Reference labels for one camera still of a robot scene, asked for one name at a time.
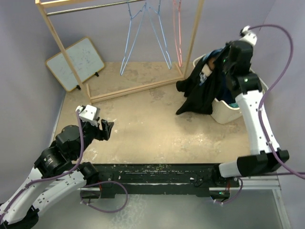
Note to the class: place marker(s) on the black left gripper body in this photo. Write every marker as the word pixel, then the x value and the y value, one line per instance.
pixel 90 131

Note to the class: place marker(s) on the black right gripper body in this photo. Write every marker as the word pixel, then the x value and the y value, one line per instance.
pixel 221 60

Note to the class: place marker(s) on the black garment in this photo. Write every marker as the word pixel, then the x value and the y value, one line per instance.
pixel 201 87

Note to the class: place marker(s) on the pink wire hanger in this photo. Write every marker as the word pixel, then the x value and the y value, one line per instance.
pixel 177 30

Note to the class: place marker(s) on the light blue hanger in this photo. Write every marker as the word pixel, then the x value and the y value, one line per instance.
pixel 153 9
pixel 135 24

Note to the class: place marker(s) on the navy blue t shirt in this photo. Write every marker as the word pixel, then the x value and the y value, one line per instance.
pixel 224 93

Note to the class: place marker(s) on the teal t shirt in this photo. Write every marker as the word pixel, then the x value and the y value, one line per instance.
pixel 234 105

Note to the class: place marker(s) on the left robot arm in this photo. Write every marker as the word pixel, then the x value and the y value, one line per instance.
pixel 57 172

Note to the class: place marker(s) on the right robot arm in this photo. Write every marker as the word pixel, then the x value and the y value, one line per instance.
pixel 245 86

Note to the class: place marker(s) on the cream perforated laundry basket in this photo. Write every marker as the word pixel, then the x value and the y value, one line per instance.
pixel 222 112

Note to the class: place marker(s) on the wooden clothes rack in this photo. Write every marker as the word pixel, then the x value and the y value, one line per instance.
pixel 65 38

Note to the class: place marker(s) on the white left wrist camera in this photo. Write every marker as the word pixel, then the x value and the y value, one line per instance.
pixel 89 114

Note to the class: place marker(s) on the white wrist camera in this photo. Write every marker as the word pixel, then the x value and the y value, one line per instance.
pixel 89 114
pixel 247 35

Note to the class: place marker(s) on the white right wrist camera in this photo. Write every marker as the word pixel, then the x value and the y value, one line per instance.
pixel 247 35

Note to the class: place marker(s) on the small whiteboard yellow frame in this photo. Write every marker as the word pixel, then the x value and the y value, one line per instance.
pixel 85 59

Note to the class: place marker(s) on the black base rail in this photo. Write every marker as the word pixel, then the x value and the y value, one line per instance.
pixel 201 180

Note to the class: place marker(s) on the aluminium frame rail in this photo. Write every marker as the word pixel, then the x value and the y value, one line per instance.
pixel 44 187

